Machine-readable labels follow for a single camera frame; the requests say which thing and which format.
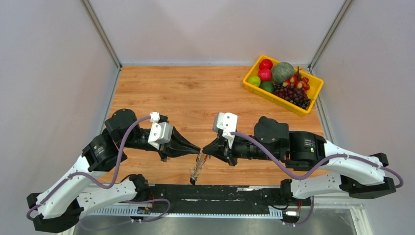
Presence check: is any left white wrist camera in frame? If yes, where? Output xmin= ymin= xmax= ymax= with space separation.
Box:
xmin=147 ymin=112 xmax=173 ymax=150

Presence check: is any green grey melon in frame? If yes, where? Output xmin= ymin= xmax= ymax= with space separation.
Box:
xmin=271 ymin=62 xmax=295 ymax=85

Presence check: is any dark green lime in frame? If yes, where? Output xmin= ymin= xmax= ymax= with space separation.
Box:
xmin=260 ymin=81 xmax=275 ymax=94

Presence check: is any clear keyring with red tag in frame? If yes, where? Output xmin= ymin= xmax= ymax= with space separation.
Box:
xmin=189 ymin=152 xmax=210 ymax=185

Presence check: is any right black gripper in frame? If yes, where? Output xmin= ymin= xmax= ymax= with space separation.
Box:
xmin=203 ymin=131 xmax=281 ymax=165

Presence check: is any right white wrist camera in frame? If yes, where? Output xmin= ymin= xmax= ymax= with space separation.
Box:
xmin=212 ymin=112 xmax=238 ymax=148

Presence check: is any pink red apple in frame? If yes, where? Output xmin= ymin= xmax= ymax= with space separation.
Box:
xmin=257 ymin=69 xmax=272 ymax=82

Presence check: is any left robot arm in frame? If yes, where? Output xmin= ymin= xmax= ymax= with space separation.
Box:
xmin=26 ymin=109 xmax=200 ymax=234

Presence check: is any light green apple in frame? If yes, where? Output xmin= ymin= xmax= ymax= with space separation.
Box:
xmin=247 ymin=75 xmax=261 ymax=87

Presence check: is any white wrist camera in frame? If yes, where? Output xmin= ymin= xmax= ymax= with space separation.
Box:
xmin=212 ymin=112 xmax=238 ymax=148
xmin=147 ymin=112 xmax=173 ymax=150

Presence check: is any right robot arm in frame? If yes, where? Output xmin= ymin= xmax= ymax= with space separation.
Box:
xmin=202 ymin=113 xmax=403 ymax=205

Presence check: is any purple grape bunch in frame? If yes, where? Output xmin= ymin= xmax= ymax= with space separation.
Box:
xmin=273 ymin=84 xmax=311 ymax=110

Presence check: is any red cherry cluster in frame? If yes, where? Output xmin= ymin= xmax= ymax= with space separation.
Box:
xmin=282 ymin=67 xmax=310 ymax=91

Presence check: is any red apple back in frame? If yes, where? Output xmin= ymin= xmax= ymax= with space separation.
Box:
xmin=258 ymin=59 xmax=274 ymax=70

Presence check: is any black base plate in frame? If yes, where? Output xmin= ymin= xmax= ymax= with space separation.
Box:
xmin=133 ymin=184 xmax=311 ymax=215

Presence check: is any yellow plastic fruit tray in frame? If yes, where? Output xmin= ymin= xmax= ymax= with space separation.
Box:
xmin=243 ymin=55 xmax=324 ymax=116

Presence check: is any aluminium frame rail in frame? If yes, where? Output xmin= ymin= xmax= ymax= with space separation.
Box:
xmin=69 ymin=181 xmax=366 ymax=219

